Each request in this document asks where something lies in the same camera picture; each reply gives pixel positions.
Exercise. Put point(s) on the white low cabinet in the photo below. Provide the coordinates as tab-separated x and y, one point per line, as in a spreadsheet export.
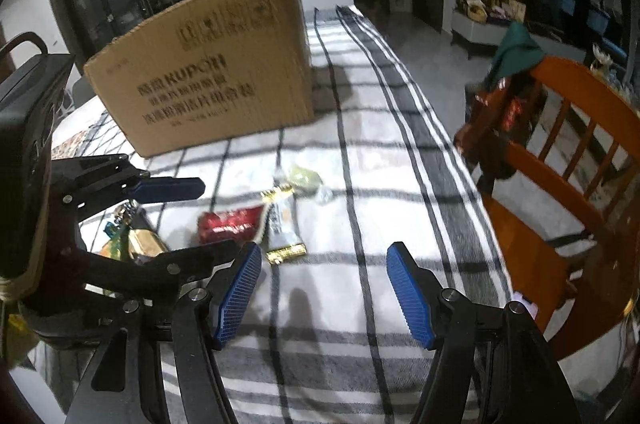
475	36

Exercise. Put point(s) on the teal wrapped candy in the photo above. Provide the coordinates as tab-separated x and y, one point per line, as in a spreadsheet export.
120	219

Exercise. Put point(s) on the small wicker basket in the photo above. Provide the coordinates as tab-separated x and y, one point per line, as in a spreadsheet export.
474	9

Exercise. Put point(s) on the orange wooden chair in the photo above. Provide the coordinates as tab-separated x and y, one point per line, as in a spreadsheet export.
530	224

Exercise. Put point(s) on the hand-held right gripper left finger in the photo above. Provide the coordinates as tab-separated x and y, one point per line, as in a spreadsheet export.
237	294

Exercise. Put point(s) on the pale green wrapped candy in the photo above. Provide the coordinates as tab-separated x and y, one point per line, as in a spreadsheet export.
302	179

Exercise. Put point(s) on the green snack packet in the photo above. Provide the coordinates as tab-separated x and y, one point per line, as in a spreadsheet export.
142	244

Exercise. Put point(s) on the dark brown garment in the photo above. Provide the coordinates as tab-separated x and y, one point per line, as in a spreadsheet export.
500	128

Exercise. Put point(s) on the patterned floral table mat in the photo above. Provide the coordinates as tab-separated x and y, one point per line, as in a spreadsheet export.
75	139

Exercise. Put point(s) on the brown cardboard box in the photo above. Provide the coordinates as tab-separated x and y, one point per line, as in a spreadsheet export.
210	68

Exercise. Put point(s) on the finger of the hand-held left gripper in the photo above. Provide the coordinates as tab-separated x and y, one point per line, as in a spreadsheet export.
190	261
167	189

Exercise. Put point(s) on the green cloth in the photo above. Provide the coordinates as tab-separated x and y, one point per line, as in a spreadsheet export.
517	51

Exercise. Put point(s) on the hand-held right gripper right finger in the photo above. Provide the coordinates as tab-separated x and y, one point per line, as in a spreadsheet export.
410	304

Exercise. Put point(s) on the glass lotus ornament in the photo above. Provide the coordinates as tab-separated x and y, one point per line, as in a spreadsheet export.
603	59

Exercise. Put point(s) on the plaid grey white tablecloth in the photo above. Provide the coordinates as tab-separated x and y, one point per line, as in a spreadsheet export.
350	214

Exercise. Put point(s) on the white snack bar packet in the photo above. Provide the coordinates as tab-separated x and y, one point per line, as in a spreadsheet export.
282	224

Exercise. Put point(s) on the red snack packet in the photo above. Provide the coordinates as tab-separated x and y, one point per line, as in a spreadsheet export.
230	224

